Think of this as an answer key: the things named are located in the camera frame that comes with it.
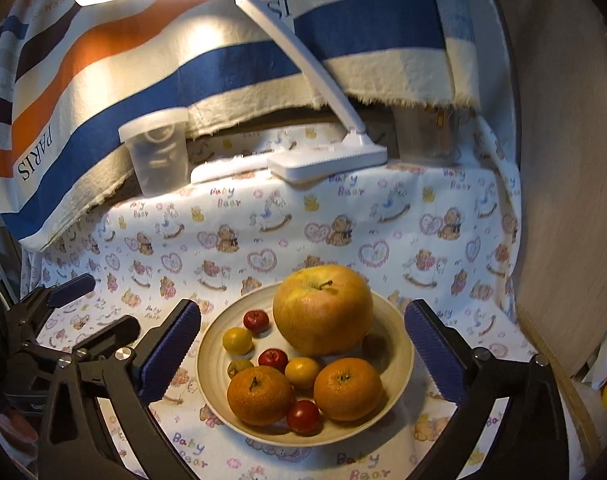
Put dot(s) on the person's left hand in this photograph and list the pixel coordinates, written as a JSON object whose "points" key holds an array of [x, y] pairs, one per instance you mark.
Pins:
{"points": [[16, 422]]}

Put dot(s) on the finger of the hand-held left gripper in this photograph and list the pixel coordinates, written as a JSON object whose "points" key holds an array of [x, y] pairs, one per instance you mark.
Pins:
{"points": [[71, 289], [111, 332]]}

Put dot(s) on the orange mandarin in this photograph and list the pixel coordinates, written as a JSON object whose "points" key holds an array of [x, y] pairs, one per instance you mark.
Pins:
{"points": [[259, 395], [347, 389]]}

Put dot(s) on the large yellow apple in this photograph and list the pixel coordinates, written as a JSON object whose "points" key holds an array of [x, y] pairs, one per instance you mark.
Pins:
{"points": [[323, 310]]}

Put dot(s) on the striped cloth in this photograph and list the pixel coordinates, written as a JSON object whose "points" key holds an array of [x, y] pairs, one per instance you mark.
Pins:
{"points": [[133, 95]]}

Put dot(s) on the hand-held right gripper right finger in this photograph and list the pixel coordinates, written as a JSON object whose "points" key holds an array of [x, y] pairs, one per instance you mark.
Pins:
{"points": [[433, 355]]}

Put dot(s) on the white desk lamp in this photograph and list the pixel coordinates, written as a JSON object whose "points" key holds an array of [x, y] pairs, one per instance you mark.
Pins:
{"points": [[323, 90]]}

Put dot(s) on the bear print cloth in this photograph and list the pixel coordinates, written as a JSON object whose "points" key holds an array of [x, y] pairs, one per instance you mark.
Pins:
{"points": [[333, 220]]}

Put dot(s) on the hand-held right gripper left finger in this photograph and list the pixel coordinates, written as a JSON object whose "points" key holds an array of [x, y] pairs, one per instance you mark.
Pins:
{"points": [[168, 355]]}

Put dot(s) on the clear lidded plastic container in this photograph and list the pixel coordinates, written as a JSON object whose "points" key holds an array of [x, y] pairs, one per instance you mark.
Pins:
{"points": [[156, 155]]}

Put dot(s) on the small red fruit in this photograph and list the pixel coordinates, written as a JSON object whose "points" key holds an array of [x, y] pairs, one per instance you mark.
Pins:
{"points": [[303, 416], [273, 358], [256, 320]]}

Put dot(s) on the cream round plate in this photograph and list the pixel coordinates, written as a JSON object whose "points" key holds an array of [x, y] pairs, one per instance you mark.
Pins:
{"points": [[216, 330]]}

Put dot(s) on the small yellow fruit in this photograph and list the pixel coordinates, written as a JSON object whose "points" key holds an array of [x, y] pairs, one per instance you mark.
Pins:
{"points": [[237, 340], [302, 372]]}

